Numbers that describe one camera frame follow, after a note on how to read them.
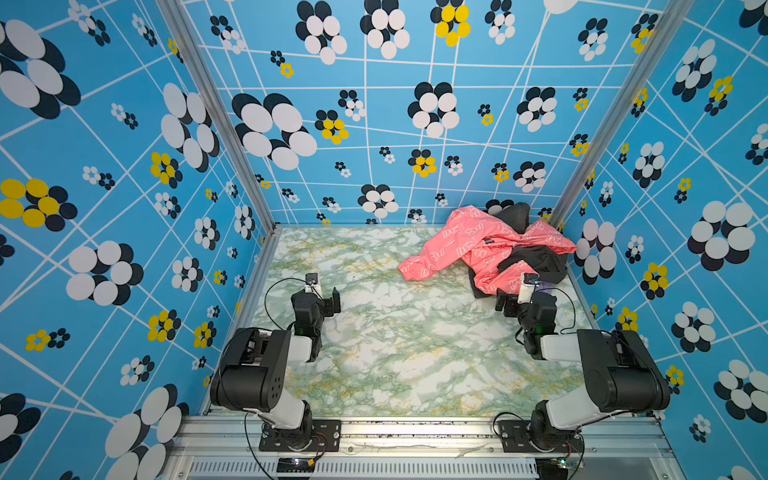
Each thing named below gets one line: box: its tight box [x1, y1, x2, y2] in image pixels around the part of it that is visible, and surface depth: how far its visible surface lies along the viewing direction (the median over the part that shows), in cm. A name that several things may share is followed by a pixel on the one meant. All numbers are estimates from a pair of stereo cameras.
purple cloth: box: [536, 281, 555, 291], surface depth 101 cm
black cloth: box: [468, 202, 568, 299], surface depth 101 cm
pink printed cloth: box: [398, 205, 577, 294], surface depth 105 cm
